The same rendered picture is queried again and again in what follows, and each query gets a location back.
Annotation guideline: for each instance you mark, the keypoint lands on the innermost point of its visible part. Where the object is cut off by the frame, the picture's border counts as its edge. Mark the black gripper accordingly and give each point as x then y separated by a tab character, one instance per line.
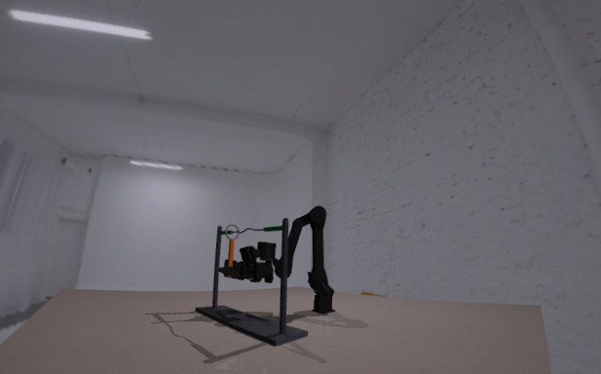
243	271

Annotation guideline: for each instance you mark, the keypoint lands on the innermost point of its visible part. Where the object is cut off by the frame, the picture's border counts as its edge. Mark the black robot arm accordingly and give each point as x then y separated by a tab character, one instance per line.
317	278

